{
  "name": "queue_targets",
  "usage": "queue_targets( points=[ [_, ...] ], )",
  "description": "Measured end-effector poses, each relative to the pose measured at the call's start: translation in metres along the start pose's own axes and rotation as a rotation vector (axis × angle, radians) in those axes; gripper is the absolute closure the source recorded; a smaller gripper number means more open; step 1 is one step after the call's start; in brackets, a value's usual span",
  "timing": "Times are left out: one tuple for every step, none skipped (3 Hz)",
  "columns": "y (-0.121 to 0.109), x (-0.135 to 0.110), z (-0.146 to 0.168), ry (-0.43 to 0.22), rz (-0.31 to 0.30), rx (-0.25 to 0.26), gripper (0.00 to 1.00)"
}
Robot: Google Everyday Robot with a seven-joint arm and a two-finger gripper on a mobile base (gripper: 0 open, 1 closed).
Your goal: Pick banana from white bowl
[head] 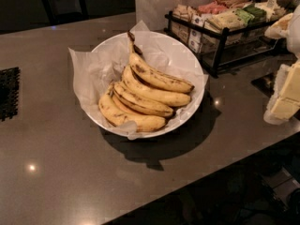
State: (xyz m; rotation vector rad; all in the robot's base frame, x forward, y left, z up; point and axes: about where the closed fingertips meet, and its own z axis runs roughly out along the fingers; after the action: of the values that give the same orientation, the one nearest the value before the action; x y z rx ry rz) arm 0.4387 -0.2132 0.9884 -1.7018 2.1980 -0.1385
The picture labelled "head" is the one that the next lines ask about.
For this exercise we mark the dark water dispenser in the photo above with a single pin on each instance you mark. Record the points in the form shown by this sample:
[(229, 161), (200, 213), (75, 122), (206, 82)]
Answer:
[(65, 11)]

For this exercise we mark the white paper bowl liner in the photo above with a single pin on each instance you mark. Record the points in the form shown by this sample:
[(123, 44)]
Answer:
[(93, 72)]

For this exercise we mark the bottom yellow banana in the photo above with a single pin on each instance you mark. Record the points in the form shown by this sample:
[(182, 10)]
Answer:
[(117, 117)]

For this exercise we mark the dark printed mouse pad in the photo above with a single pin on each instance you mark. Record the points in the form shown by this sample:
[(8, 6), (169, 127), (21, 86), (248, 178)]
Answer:
[(265, 84)]

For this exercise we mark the spotted yellow banana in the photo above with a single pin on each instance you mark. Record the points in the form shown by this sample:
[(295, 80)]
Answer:
[(153, 76)]

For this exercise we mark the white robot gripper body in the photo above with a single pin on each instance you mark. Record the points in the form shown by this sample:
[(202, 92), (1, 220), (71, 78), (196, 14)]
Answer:
[(294, 35)]

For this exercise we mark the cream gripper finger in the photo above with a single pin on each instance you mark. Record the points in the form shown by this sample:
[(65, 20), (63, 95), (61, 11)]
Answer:
[(279, 29), (285, 102)]

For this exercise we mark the white bowl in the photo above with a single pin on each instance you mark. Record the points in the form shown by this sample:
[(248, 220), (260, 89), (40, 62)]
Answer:
[(175, 55)]

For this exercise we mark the black woven mat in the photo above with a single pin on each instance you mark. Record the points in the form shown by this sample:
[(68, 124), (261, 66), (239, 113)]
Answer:
[(9, 92)]

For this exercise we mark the green sweetener packets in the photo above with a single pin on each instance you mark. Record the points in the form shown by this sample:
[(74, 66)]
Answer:
[(251, 14)]

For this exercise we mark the pink sweetener packets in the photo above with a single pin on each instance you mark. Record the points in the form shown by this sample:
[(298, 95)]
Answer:
[(212, 8)]

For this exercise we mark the black wire condiment rack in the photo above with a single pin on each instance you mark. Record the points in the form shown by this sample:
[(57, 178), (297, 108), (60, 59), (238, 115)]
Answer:
[(228, 50)]

